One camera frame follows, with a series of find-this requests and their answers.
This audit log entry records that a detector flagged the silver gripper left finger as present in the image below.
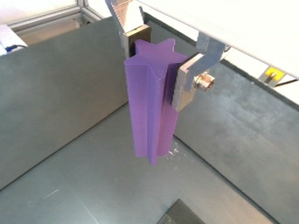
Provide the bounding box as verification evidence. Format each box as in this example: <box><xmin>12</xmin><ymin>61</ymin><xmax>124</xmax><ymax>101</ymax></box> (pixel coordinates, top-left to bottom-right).
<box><xmin>105</xmin><ymin>0</ymin><xmax>152</xmax><ymax>58</ymax></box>

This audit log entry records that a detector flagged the purple star-shaped prism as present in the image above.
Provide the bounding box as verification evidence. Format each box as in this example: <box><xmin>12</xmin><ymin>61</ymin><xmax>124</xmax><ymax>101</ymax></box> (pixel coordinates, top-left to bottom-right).
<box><xmin>124</xmin><ymin>38</ymin><xmax>187</xmax><ymax>165</ymax></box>

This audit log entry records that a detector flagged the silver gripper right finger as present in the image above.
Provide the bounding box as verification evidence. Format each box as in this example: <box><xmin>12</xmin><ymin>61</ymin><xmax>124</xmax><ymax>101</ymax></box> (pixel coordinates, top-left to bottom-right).
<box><xmin>172</xmin><ymin>32</ymin><xmax>229</xmax><ymax>112</ymax></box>

